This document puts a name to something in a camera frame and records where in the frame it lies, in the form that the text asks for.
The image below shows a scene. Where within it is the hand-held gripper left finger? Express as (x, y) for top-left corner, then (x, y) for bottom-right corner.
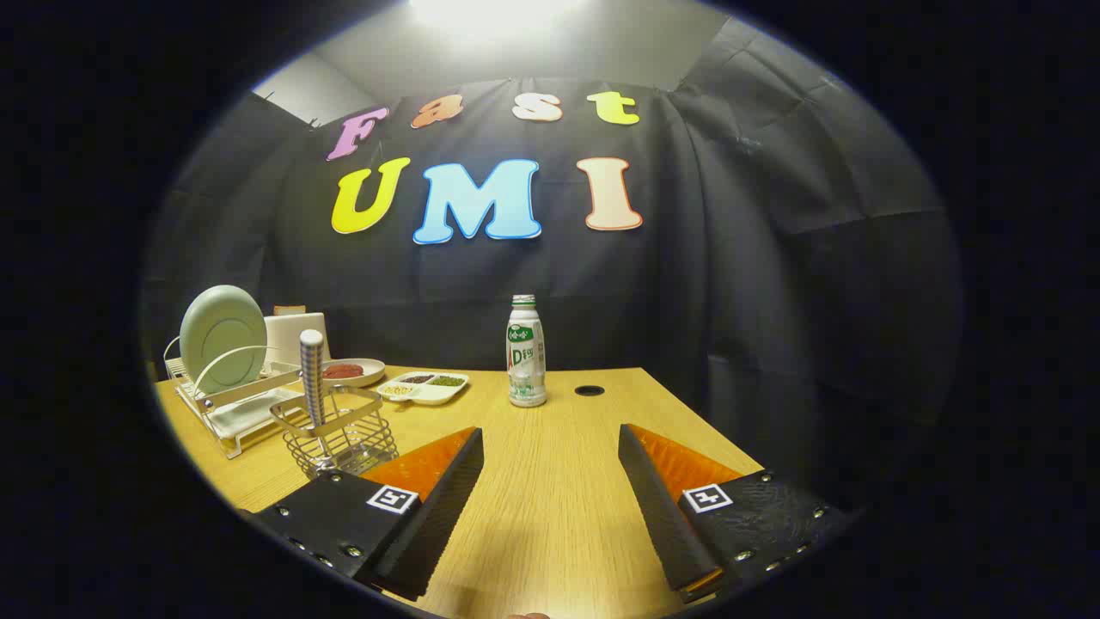
(243, 426), (485, 602)

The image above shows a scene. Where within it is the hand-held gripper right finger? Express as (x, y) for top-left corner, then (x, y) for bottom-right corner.
(618, 423), (852, 604)

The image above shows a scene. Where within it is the metal wire basket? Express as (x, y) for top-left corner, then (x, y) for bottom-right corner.
(270, 384), (400, 481)

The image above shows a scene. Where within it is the spoon with patterned handle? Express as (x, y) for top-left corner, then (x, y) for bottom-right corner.
(299, 329), (336, 472)

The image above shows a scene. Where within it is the white wire dish rack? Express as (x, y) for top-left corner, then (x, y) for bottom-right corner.
(163, 335), (345, 460)

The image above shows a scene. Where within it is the pale green plate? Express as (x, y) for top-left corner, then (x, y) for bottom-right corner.
(180, 285), (268, 395)

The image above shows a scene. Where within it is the beige round plate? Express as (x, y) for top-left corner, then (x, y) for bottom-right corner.
(320, 358), (387, 389)

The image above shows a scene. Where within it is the white divided tray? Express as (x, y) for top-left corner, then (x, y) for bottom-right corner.
(376, 371), (470, 406)

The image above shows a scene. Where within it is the white drink bottle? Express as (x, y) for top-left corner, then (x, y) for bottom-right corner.
(506, 294), (548, 408)

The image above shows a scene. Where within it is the white toaster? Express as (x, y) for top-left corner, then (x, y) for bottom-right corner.
(262, 312), (332, 372)

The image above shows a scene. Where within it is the black backdrop cloth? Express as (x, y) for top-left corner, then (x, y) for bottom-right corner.
(142, 17), (963, 517)

